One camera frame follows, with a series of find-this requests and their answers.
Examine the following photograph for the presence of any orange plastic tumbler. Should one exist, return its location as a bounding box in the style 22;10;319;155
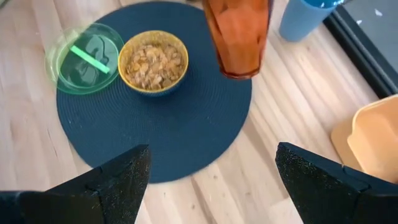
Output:
201;0;275;80

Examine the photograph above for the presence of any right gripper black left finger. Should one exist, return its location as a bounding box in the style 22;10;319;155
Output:
0;144;152;224

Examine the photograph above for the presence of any black aluminium table frame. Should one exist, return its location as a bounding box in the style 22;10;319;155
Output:
322;4;398;100

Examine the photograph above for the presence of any yellow plastic bin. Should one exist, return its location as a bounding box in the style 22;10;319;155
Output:
330;94;398;185

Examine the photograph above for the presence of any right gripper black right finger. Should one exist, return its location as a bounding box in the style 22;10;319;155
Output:
275;142;398;224

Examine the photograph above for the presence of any round dark blue placemat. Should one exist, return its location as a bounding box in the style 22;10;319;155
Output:
55;1;253;184

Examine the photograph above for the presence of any yellow bowl of cereal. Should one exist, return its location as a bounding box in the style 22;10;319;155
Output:
117;29;190;98

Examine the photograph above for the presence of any blue plastic cup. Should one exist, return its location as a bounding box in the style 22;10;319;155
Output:
278;0;346;43

